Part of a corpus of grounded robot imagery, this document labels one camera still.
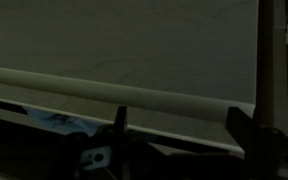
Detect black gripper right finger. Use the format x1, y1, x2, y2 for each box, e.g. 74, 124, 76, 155
225, 106, 285, 180

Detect wooden drawer with blue garment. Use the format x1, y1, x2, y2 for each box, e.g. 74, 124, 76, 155
0, 0, 259, 158

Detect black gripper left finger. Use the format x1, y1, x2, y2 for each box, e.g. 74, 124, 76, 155
96, 105, 133, 148

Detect blue garment with green print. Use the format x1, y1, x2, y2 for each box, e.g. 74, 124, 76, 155
23, 106, 106, 136

